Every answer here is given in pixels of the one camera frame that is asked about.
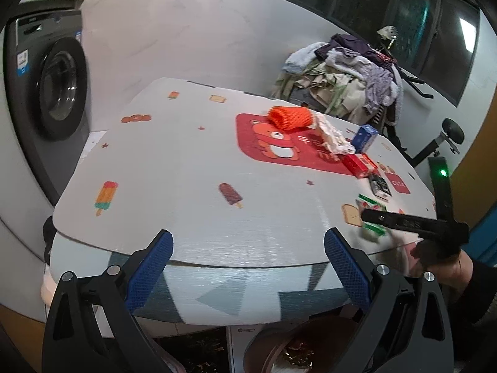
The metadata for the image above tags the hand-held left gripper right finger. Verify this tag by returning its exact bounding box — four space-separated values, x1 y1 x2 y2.
323 227 455 373

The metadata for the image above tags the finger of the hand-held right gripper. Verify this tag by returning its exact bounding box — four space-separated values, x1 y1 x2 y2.
360 209 424 237

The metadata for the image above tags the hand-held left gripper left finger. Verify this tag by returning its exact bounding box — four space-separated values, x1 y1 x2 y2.
42 228 174 373

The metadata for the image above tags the green snack wrapper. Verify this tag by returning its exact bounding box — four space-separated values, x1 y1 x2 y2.
356 194 389 239

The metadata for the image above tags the person's right forearm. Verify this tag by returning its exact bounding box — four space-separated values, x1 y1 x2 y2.
439 258 497 362

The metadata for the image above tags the person's right hand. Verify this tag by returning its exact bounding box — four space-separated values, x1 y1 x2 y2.
411 242 472 286

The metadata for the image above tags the black striped wrapper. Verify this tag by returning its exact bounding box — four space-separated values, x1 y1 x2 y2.
368 174 391 200

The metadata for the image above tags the blue plastic container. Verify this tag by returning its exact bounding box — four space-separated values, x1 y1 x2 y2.
464 202 497 265

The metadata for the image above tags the red white carton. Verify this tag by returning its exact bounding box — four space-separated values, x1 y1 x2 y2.
342 153 378 179

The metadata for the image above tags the blue carton box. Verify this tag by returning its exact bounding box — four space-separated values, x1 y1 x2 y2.
351 124 379 154

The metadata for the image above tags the black exercise bike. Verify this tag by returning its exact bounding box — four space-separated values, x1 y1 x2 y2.
373 41 464 168

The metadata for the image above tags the white foam net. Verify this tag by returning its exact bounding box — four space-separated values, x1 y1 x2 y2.
311 112 356 155

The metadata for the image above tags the orange foam net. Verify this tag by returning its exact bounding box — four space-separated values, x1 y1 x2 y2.
267 106 314 131

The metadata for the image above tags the pile of clothes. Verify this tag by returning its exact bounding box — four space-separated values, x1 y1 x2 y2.
272 34 404 129

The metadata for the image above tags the grey front-load washing machine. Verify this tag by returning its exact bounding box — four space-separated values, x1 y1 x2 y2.
3 6 94 208

